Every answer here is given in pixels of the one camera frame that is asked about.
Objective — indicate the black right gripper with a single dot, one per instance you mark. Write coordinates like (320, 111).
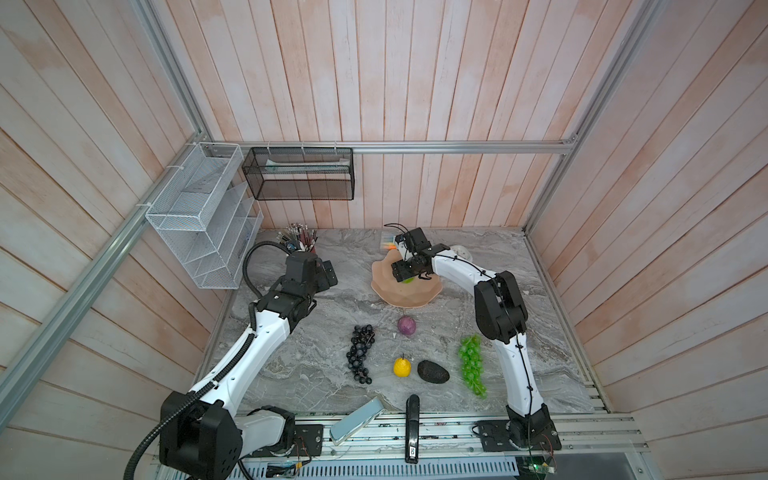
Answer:
(399, 271)

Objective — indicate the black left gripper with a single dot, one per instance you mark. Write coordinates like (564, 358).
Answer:
(323, 282)

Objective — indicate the purple fake fruit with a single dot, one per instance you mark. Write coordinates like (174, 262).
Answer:
(406, 325)

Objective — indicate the black fake grape bunch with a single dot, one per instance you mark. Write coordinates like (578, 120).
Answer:
(362, 339)

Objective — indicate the green fake grape bunch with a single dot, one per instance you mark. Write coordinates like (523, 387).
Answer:
(472, 368)

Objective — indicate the yellow fake lemon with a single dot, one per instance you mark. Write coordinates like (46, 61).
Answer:
(402, 367)

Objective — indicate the dark fake avocado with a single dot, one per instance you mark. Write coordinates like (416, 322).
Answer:
(432, 372)

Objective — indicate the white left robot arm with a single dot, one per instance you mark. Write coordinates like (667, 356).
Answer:
(201, 432)

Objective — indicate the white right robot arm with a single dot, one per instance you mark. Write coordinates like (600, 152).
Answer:
(501, 316)

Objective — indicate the peach scalloped fruit bowl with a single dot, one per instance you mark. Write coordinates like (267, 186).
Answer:
(413, 295)

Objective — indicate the highlighter marker pack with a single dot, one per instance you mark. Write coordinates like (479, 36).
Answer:
(388, 242)

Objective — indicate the bundle of coloured pencils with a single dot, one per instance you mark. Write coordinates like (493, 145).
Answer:
(298, 237)

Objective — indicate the white and blue clock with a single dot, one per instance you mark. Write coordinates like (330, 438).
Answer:
(462, 252)

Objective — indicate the black stapler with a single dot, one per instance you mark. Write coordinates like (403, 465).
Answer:
(412, 424)

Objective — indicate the light blue flat case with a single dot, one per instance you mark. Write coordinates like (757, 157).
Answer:
(353, 422)

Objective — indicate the black mesh wall basket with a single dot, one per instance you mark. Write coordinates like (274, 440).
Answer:
(300, 173)

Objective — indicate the white wire mesh shelf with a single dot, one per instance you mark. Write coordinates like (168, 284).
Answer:
(205, 216)

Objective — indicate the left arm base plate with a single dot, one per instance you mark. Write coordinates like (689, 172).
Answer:
(303, 441)

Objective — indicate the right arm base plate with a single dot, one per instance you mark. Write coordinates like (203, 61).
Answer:
(500, 436)

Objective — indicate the aluminium front rail frame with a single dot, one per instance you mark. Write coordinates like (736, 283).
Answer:
(595, 445)

